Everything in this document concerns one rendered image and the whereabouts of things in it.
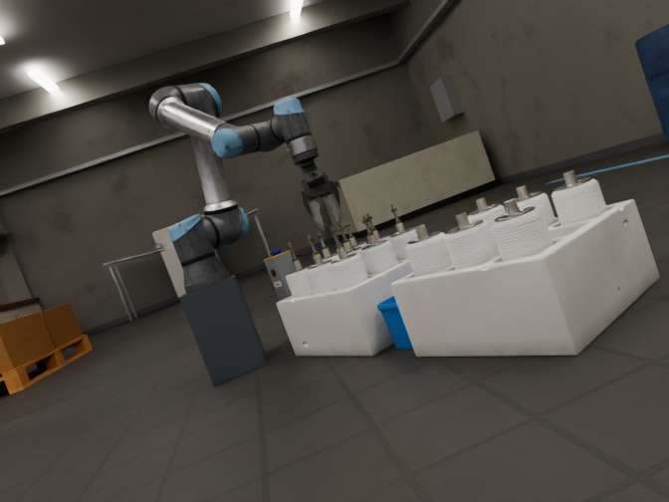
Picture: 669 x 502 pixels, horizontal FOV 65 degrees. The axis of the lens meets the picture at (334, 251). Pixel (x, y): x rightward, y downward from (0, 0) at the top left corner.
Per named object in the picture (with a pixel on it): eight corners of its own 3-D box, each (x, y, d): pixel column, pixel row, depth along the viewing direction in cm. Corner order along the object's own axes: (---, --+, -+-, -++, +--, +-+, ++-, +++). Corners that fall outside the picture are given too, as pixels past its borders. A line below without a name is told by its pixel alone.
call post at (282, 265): (306, 345, 175) (273, 257, 173) (295, 346, 181) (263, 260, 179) (323, 337, 179) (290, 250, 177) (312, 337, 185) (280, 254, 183)
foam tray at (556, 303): (577, 356, 89) (543, 257, 88) (415, 358, 121) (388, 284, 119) (661, 277, 113) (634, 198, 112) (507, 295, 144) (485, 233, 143)
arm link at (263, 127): (236, 131, 149) (257, 118, 140) (267, 126, 156) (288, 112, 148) (246, 158, 149) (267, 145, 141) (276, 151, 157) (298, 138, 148)
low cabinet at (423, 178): (498, 185, 697) (478, 129, 693) (357, 239, 667) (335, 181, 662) (450, 197, 860) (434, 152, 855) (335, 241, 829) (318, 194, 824)
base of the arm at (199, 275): (183, 295, 166) (172, 266, 165) (189, 291, 181) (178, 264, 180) (229, 278, 168) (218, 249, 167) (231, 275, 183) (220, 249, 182)
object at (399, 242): (418, 295, 152) (396, 236, 150) (401, 296, 160) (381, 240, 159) (444, 283, 155) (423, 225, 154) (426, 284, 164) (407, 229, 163)
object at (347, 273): (350, 330, 139) (327, 266, 138) (349, 323, 149) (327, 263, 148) (384, 318, 139) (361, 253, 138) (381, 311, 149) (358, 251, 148)
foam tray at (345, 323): (373, 357, 134) (348, 290, 133) (295, 356, 165) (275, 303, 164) (466, 300, 157) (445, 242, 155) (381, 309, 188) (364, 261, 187)
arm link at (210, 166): (201, 250, 183) (159, 89, 170) (236, 238, 193) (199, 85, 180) (220, 252, 175) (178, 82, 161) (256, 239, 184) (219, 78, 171)
